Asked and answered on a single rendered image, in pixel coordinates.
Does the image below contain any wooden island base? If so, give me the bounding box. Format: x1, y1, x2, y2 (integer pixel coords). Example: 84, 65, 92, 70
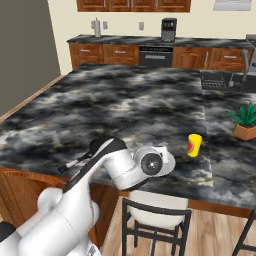
0, 166, 256, 249

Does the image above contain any silver extractor hood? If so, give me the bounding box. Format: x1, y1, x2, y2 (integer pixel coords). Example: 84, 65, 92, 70
212, 0, 253, 12

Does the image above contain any yellow cup with red label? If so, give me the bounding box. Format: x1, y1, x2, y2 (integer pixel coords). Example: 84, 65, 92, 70
187, 133, 203, 158

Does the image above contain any grey round plate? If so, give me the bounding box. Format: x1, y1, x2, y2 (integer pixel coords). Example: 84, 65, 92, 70
162, 149, 177, 178

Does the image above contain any black coffee machine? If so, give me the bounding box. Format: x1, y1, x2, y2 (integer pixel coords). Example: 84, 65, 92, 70
160, 17, 178, 43

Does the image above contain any dark sink basin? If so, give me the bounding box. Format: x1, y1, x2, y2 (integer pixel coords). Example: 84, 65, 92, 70
199, 69, 256, 93

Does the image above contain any black dishwasher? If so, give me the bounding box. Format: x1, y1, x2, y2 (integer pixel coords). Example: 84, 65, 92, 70
138, 45, 174, 68

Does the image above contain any grey hob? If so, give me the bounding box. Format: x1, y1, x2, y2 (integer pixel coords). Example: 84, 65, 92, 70
245, 33, 256, 50

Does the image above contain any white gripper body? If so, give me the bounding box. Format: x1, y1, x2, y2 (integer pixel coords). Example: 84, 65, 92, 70
155, 145, 170, 160

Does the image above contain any green plant in brown pot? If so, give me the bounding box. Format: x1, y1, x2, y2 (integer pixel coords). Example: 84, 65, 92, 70
226, 102, 256, 142

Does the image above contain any wooden lower cupboard run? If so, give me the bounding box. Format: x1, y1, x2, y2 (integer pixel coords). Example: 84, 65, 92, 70
172, 46, 256, 73
68, 42, 140, 70

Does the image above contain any black stool frame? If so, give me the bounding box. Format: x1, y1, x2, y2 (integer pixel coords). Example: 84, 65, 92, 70
231, 209, 256, 256

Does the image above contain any wooden wall cupboard run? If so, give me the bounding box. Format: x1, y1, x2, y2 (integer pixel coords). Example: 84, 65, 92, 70
76, 0, 192, 14

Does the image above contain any black stool with white seat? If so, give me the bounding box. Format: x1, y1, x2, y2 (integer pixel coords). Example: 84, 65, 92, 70
121, 190, 193, 256

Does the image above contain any grey sink tap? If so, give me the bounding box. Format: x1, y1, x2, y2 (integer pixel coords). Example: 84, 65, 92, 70
239, 48, 252, 92

